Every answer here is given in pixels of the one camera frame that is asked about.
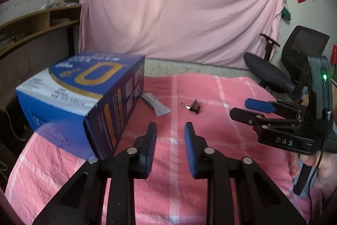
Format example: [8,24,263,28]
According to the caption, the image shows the blue cardboard box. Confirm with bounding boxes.
[15,54,146,159]

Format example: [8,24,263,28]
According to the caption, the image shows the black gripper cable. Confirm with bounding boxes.
[308,135,333,225]

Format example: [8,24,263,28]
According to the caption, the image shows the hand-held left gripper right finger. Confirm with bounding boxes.
[184,122,307,225]

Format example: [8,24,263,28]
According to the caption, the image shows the grey foil wrapper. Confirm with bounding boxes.
[139,93,171,117]

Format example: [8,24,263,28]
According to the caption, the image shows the black binder clip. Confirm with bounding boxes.
[180,99,203,115]

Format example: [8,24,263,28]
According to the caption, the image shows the white cable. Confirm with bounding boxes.
[0,106,30,141]

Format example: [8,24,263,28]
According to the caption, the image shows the black office chair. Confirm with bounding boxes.
[243,25,330,95]

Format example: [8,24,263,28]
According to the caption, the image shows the wooden wall shelf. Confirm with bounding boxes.
[0,4,82,58]

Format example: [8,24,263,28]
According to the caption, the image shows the person's right hand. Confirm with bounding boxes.
[288,152,337,194]

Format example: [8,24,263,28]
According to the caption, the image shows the pink hanging sheet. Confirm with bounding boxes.
[78,0,287,70]

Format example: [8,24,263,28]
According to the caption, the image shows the pink checked cloth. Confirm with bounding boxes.
[5,73,324,225]

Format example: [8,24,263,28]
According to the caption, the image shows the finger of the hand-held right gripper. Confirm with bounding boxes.
[230,108,267,133]
[245,98,301,116]

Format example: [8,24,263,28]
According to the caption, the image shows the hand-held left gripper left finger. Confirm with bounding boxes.
[32,122,158,225]

